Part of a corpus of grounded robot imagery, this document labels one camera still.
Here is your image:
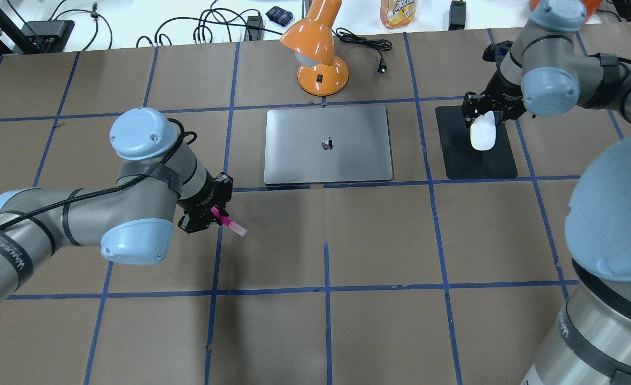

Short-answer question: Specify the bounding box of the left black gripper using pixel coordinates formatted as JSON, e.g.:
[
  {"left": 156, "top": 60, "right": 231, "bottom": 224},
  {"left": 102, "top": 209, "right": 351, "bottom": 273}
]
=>
[{"left": 178, "top": 172, "right": 233, "bottom": 234}]

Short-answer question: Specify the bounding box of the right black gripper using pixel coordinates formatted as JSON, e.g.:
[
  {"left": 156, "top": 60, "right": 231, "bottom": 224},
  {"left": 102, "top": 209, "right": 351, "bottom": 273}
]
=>
[{"left": 462, "top": 75, "right": 526, "bottom": 128}]

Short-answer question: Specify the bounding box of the pink highlighter pen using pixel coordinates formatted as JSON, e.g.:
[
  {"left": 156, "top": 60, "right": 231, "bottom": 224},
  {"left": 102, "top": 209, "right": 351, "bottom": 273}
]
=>
[{"left": 211, "top": 206, "right": 247, "bottom": 237}]

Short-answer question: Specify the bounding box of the white computer mouse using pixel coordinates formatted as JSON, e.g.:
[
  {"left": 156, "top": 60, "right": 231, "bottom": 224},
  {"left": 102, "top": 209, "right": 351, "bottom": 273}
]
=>
[{"left": 469, "top": 111, "right": 497, "bottom": 151}]

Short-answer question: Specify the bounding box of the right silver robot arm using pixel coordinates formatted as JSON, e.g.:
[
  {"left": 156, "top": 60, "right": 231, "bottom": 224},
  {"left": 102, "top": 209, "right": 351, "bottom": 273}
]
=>
[{"left": 461, "top": 1, "right": 631, "bottom": 384}]

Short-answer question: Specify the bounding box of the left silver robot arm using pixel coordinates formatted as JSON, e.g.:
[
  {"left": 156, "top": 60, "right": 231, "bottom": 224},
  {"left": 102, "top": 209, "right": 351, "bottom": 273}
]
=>
[{"left": 0, "top": 107, "right": 233, "bottom": 303}]

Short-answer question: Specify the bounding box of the black mousepad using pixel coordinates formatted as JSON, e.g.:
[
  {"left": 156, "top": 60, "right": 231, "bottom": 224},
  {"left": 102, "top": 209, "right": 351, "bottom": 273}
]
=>
[{"left": 435, "top": 106, "right": 518, "bottom": 180}]

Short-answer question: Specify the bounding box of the silver laptop notebook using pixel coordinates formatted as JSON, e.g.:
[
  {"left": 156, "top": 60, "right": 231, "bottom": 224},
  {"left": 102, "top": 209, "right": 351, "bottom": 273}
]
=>
[{"left": 264, "top": 105, "right": 394, "bottom": 185}]

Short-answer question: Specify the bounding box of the black power adapter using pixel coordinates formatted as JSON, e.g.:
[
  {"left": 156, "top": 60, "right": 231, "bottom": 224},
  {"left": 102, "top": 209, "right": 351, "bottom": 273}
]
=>
[{"left": 448, "top": 1, "right": 467, "bottom": 31}]

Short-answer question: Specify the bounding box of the orange bucket with lid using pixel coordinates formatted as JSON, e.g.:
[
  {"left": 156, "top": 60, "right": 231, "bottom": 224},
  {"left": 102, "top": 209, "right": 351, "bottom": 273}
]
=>
[{"left": 544, "top": 0, "right": 603, "bottom": 22}]

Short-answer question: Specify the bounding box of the yellow drink bottle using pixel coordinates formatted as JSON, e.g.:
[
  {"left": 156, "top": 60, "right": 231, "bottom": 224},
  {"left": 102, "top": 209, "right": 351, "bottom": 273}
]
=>
[{"left": 379, "top": 0, "right": 418, "bottom": 29}]

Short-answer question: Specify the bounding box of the orange desk lamp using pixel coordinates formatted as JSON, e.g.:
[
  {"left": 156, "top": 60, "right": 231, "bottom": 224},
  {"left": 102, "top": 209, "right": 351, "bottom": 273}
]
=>
[{"left": 280, "top": 1, "right": 349, "bottom": 97}]

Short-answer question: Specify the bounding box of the blue checkered pouch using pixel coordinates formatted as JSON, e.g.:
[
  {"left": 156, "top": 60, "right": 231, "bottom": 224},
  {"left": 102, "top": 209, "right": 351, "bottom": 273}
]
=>
[{"left": 266, "top": 6, "right": 294, "bottom": 27}]

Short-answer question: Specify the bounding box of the lamp power cable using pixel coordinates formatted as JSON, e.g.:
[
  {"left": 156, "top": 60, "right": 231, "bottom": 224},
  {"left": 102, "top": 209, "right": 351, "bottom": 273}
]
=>
[{"left": 335, "top": 28, "right": 393, "bottom": 75}]

